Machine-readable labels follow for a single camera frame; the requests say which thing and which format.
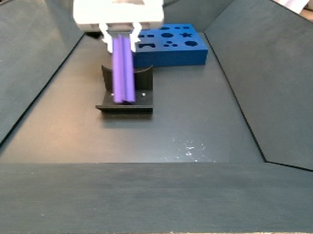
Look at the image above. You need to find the white first gripper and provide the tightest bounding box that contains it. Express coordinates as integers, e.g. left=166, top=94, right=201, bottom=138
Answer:
left=74, top=0, right=164, bottom=52

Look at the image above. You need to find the purple star-shaped bar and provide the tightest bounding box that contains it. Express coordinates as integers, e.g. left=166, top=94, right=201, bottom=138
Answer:
left=113, top=35, right=136, bottom=103

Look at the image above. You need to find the black curved fixture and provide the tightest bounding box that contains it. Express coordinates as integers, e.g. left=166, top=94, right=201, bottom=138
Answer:
left=95, top=66, right=153, bottom=114

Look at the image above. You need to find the blue shape-sorting block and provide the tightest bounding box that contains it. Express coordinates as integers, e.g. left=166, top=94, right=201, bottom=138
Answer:
left=134, top=24, right=208, bottom=68

